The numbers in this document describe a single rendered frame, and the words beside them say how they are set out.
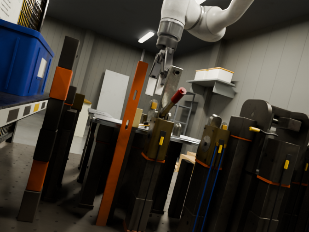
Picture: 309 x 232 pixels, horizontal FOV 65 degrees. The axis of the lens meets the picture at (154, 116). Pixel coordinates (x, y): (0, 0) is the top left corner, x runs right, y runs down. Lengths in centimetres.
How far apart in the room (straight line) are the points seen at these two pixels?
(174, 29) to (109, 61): 815
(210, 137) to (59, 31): 853
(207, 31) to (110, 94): 776
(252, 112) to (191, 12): 41
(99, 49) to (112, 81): 120
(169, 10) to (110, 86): 783
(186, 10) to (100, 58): 813
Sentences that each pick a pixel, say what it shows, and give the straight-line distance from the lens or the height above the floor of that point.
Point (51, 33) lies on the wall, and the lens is 908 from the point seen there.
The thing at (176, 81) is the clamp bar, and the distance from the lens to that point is 75.
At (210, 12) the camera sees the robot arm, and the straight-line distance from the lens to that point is 99.
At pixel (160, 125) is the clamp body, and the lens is 71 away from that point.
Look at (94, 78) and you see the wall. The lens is 892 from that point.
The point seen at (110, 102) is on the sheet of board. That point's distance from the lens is 859.
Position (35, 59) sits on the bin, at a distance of 58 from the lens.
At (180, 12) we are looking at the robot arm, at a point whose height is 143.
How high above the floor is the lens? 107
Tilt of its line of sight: 1 degrees down
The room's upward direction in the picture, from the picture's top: 15 degrees clockwise
